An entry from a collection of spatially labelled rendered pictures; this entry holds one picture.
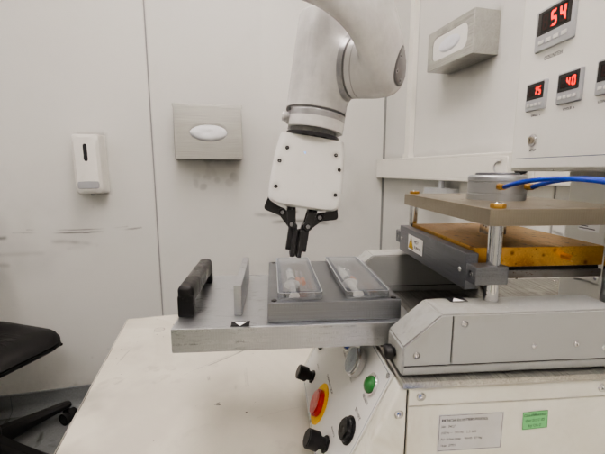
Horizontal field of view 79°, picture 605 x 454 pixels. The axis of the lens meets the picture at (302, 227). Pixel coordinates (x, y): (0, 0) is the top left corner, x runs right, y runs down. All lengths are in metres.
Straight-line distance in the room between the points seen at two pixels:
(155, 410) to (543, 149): 0.79
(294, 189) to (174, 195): 1.44
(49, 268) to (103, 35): 1.09
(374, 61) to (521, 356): 0.37
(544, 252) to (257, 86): 1.62
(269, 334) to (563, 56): 0.62
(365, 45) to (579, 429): 0.50
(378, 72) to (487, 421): 0.41
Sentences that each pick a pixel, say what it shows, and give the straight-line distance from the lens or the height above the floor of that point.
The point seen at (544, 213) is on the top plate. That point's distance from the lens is 0.50.
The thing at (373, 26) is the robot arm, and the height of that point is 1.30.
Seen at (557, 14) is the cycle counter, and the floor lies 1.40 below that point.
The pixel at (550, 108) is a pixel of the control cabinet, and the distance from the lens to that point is 0.76.
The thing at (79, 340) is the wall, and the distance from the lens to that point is 2.16.
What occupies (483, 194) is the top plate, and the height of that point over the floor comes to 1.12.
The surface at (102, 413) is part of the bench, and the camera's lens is 0.77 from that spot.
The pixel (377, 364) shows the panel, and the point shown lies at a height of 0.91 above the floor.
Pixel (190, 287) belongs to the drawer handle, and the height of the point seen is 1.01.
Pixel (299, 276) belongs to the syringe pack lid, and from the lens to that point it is 0.52.
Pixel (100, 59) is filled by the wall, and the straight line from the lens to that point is 2.00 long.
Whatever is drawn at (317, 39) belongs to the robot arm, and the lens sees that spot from 0.52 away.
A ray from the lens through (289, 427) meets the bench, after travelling 0.66.
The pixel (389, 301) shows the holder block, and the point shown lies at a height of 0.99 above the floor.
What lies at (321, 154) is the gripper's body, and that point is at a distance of 0.51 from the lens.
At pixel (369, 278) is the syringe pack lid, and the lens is 0.52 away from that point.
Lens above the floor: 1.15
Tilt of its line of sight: 9 degrees down
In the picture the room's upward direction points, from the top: straight up
